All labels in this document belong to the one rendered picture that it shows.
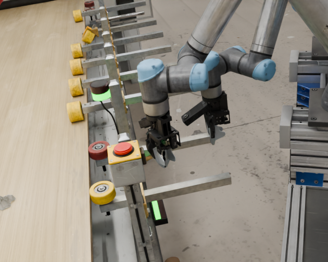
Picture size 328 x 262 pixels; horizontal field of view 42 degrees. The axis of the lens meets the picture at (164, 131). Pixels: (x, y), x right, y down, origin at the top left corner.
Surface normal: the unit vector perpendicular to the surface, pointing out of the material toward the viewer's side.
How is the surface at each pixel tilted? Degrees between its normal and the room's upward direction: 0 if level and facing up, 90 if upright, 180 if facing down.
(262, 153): 0
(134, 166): 90
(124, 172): 90
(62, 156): 0
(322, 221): 0
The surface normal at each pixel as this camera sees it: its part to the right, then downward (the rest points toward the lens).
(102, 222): -0.14, -0.85
